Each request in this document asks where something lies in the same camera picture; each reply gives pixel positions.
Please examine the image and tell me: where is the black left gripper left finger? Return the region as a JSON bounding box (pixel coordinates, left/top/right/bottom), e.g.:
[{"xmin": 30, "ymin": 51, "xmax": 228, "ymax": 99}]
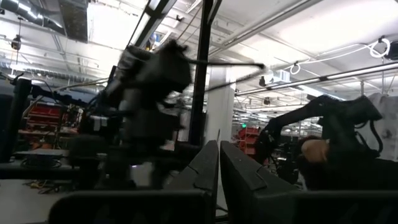
[{"xmin": 48, "ymin": 139, "xmax": 220, "ymax": 224}]

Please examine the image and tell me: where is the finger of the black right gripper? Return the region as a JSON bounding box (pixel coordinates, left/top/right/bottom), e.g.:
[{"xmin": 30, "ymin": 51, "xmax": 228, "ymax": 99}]
[
  {"xmin": 187, "ymin": 58, "xmax": 266, "ymax": 70},
  {"xmin": 202, "ymin": 70, "xmax": 266, "ymax": 93}
]

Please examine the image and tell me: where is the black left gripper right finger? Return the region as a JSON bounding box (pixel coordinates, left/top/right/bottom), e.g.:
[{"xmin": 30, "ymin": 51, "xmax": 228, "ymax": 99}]
[{"xmin": 220, "ymin": 140, "xmax": 398, "ymax": 224}]

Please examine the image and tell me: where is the white building column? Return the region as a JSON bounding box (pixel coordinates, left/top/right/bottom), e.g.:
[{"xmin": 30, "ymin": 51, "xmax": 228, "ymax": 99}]
[{"xmin": 205, "ymin": 67, "xmax": 236, "ymax": 146}]

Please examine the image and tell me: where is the white ceiling unit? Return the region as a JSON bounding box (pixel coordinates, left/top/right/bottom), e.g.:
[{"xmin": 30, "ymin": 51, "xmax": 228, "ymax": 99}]
[{"xmin": 267, "ymin": 70, "xmax": 292, "ymax": 86}]

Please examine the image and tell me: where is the red storage rack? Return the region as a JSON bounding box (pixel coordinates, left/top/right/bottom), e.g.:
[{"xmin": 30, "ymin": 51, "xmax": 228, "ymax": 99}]
[
  {"xmin": 23, "ymin": 102, "xmax": 80, "ymax": 139},
  {"xmin": 236, "ymin": 126, "xmax": 261, "ymax": 158}
]

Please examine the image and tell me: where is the person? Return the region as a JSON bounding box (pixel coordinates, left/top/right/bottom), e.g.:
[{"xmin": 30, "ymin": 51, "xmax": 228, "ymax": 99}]
[{"xmin": 297, "ymin": 135, "xmax": 398, "ymax": 191}]

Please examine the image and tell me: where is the black hanging ceiling device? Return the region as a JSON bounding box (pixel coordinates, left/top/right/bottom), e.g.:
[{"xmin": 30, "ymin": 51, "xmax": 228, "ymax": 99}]
[{"xmin": 11, "ymin": 17, "xmax": 23, "ymax": 51}]

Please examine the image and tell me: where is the grey patterned fabric cover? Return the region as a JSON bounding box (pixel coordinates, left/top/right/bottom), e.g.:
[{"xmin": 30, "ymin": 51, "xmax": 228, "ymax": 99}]
[{"xmin": 357, "ymin": 92, "xmax": 398, "ymax": 162}]

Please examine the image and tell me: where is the black vertical frame post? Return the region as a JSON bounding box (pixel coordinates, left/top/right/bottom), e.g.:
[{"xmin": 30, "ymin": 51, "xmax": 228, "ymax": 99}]
[{"xmin": 188, "ymin": 0, "xmax": 223, "ymax": 147}]

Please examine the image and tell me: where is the black diagonal frame beam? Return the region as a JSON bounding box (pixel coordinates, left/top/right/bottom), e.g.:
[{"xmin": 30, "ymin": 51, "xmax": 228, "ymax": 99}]
[{"xmin": 126, "ymin": 0, "xmax": 178, "ymax": 49}]

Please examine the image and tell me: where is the grey ventilation duct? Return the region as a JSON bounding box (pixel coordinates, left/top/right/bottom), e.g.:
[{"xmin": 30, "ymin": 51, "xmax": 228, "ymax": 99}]
[{"xmin": 0, "ymin": 0, "xmax": 90, "ymax": 43}]

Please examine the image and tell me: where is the white looped ceiling cable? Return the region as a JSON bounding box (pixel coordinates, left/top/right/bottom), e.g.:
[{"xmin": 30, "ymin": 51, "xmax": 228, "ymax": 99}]
[{"xmin": 289, "ymin": 36, "xmax": 392, "ymax": 75}]

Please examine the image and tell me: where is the black equipment post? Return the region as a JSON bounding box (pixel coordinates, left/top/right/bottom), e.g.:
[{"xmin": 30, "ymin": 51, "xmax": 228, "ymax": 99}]
[{"xmin": 0, "ymin": 73, "xmax": 34, "ymax": 164}]

